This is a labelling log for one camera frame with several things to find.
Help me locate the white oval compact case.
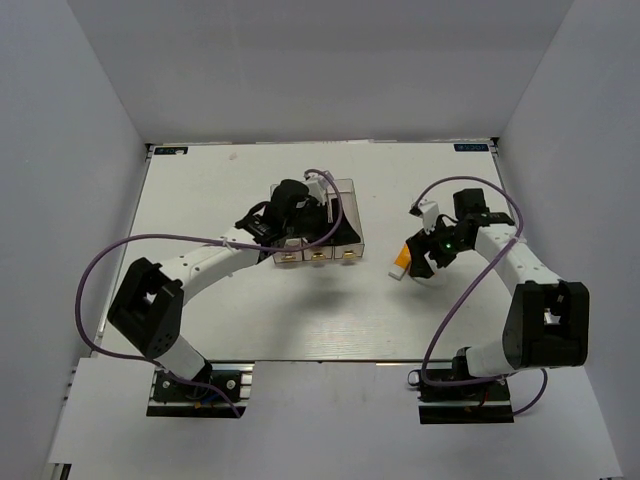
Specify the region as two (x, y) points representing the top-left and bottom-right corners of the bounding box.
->
(413, 277), (446, 288)

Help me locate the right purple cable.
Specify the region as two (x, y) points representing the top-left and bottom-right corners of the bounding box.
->
(407, 175), (549, 419)

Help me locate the orange tube white cap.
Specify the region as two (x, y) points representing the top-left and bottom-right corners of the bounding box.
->
(388, 244), (411, 281)

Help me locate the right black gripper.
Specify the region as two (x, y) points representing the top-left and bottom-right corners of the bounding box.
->
(406, 215), (471, 279)

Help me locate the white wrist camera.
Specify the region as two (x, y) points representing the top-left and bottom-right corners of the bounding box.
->
(303, 170), (334, 204)
(409, 200), (440, 235)

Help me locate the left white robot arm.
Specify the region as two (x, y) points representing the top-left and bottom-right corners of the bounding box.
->
(107, 175), (364, 399)

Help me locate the clear organizer bin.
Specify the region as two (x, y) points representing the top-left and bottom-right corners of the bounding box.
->
(265, 179), (308, 263)
(328, 178), (365, 262)
(299, 179), (333, 263)

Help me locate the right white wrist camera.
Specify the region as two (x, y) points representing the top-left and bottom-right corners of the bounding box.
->
(409, 200), (440, 235)

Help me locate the purple cable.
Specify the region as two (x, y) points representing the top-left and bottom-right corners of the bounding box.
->
(74, 168), (346, 419)
(407, 175), (549, 419)

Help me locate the right clear organizer bin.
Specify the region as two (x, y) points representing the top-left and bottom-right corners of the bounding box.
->
(328, 178), (365, 262)

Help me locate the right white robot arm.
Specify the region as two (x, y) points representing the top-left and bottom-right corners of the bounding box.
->
(406, 188), (590, 399)

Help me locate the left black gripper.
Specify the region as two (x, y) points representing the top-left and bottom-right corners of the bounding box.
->
(284, 198), (361, 246)

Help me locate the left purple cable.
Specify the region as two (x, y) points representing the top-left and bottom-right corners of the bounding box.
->
(74, 168), (346, 419)

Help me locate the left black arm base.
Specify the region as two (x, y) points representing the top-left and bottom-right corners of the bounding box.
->
(146, 363), (254, 419)

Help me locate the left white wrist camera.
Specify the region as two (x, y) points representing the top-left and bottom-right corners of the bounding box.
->
(303, 170), (334, 204)

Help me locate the left clear organizer bin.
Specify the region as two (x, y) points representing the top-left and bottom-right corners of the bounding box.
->
(265, 179), (308, 263)

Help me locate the middle clear organizer bin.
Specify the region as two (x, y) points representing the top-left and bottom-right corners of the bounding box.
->
(299, 179), (333, 263)

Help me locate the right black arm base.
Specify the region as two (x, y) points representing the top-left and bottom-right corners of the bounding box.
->
(407, 369), (514, 425)

